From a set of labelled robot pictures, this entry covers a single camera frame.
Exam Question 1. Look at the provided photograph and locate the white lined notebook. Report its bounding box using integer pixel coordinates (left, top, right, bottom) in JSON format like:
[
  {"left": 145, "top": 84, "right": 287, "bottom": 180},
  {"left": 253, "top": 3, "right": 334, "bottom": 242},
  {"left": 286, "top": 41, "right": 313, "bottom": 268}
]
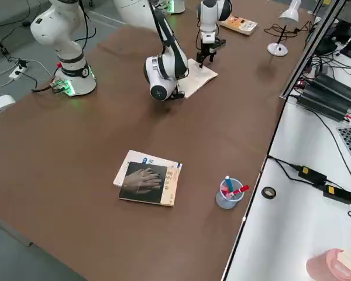
[{"left": 178, "top": 58, "right": 219, "bottom": 100}]

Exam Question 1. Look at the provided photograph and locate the red capped marker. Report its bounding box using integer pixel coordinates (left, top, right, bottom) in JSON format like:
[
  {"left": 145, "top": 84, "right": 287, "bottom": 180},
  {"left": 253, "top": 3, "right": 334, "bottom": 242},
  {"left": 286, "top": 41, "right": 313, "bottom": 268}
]
[{"left": 225, "top": 184, "right": 250, "bottom": 198}]

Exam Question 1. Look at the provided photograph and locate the yellow illustrated book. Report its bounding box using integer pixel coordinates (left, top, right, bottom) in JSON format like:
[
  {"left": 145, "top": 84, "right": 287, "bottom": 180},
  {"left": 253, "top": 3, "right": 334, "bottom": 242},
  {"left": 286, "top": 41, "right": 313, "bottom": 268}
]
[{"left": 219, "top": 14, "right": 259, "bottom": 37}]

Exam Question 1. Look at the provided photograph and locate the white blue book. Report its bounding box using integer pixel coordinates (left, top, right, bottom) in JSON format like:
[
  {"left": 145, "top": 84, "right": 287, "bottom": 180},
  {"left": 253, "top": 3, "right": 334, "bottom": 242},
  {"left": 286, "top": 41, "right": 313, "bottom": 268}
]
[{"left": 113, "top": 149, "right": 183, "bottom": 188}]

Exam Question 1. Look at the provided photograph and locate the white desk lamp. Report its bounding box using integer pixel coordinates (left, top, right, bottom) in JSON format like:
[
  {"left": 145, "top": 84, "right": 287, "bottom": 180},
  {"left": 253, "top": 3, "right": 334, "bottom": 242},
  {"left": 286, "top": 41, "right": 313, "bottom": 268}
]
[{"left": 267, "top": 0, "right": 302, "bottom": 57}]

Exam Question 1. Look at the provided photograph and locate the dark book with hands cover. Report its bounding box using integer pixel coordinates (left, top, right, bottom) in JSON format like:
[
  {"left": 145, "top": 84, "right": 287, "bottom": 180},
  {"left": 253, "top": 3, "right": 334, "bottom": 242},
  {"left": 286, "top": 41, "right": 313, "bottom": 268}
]
[{"left": 119, "top": 161, "right": 181, "bottom": 208}]

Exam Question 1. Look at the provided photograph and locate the blue pen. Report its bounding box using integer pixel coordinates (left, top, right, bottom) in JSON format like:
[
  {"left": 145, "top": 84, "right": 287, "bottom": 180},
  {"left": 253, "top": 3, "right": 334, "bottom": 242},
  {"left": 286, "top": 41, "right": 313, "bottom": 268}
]
[{"left": 224, "top": 175, "right": 235, "bottom": 196}]

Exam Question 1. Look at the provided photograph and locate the clear plastic pen cup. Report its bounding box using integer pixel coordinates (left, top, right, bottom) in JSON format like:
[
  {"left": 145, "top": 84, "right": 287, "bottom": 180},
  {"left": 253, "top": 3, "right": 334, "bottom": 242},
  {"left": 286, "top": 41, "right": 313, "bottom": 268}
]
[{"left": 215, "top": 177, "right": 245, "bottom": 210}]

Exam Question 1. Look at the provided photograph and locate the black finned power supply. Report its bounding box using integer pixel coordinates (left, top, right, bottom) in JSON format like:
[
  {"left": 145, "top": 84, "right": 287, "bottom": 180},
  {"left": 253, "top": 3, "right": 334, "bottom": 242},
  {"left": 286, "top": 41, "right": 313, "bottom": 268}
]
[
  {"left": 297, "top": 86, "right": 351, "bottom": 122},
  {"left": 312, "top": 72, "right": 351, "bottom": 103}
]

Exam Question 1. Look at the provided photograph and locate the black tape roll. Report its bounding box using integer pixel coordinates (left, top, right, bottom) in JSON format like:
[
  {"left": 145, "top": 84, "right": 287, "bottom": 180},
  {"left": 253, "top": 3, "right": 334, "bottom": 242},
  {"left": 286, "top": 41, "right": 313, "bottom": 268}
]
[{"left": 261, "top": 186, "right": 277, "bottom": 200}]

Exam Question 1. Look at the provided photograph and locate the black electronic device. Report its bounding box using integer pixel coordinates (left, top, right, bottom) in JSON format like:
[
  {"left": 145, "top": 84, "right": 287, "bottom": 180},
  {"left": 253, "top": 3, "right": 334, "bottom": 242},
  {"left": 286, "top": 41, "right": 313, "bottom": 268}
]
[{"left": 314, "top": 19, "right": 351, "bottom": 56}]

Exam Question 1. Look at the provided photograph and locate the black power adapter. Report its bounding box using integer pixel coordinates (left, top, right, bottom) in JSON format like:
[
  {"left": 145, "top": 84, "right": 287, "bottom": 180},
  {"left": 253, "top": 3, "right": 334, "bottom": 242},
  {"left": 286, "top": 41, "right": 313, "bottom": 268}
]
[
  {"left": 322, "top": 184, "right": 351, "bottom": 205},
  {"left": 298, "top": 166, "right": 328, "bottom": 184}
]

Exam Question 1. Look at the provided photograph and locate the white power strip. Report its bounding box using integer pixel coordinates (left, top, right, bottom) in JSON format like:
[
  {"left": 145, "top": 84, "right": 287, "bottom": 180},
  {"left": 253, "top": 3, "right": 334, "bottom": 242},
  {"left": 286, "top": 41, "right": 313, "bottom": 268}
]
[{"left": 8, "top": 66, "right": 29, "bottom": 80}]

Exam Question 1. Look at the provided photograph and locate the white box with yellow label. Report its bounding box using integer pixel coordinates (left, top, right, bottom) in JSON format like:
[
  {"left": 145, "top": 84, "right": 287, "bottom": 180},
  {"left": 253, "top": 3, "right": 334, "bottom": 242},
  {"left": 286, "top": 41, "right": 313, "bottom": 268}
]
[{"left": 0, "top": 94, "right": 17, "bottom": 121}]

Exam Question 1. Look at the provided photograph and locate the pink container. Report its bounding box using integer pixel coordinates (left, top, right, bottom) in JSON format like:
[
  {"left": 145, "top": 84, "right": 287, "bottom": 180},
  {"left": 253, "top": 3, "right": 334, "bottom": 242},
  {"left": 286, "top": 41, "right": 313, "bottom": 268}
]
[{"left": 306, "top": 248, "right": 351, "bottom": 281}]

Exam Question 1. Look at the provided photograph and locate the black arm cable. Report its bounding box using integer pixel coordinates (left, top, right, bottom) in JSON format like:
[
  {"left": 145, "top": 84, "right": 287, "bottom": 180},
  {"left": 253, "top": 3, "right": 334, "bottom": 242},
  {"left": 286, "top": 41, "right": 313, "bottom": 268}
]
[{"left": 78, "top": 0, "right": 191, "bottom": 80}]

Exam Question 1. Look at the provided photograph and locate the black lamp cable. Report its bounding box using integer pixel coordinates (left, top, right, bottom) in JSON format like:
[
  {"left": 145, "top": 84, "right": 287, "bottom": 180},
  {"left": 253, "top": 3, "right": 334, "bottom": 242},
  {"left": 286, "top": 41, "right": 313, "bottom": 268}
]
[{"left": 263, "top": 22, "right": 318, "bottom": 40}]

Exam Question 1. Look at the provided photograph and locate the aluminium frame post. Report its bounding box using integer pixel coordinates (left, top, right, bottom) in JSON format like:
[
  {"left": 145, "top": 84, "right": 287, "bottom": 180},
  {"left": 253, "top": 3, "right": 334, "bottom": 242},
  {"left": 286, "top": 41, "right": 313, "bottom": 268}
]
[{"left": 280, "top": 0, "right": 350, "bottom": 100}]

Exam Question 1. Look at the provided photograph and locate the black adapter cable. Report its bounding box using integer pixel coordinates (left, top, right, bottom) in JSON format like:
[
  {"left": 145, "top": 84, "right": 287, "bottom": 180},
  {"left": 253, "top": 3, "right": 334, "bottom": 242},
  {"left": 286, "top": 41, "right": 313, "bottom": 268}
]
[{"left": 267, "top": 156, "right": 304, "bottom": 182}]

